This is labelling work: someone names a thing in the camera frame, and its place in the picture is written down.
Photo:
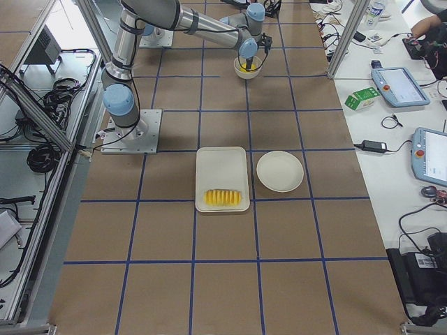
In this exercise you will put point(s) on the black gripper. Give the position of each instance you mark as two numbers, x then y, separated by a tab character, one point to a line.
249	64

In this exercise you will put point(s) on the white ceramic bowl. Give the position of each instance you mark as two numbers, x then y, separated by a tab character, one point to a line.
257	64

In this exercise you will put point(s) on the cream rectangular tray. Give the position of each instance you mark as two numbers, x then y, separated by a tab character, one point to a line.
221	168

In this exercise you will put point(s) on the cream round plate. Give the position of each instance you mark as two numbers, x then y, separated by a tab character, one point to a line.
280	171

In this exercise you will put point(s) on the green white box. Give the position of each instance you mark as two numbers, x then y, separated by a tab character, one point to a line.
361	99

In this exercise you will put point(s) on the sliced yellow pineapple toy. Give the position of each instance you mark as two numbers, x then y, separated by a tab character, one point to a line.
222	197

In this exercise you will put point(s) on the far teach pendant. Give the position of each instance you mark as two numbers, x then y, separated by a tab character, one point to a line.
398	87

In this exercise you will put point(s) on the teach pendant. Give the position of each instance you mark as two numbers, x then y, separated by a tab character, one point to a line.
428	155
398	87

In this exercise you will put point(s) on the black power adapter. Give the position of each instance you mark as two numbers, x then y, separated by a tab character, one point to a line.
374	146

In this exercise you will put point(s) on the near teach pendant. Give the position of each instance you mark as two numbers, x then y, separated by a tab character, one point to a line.
428	155

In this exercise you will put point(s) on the grey electronics box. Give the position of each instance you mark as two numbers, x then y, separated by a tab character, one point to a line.
45	51

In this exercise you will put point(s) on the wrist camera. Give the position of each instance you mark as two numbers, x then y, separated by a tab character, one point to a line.
266	42

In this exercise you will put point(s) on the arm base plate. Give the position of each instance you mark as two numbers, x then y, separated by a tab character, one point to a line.
156	38
143	139

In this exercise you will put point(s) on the aluminium frame post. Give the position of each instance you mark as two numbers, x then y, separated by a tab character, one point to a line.
356	13

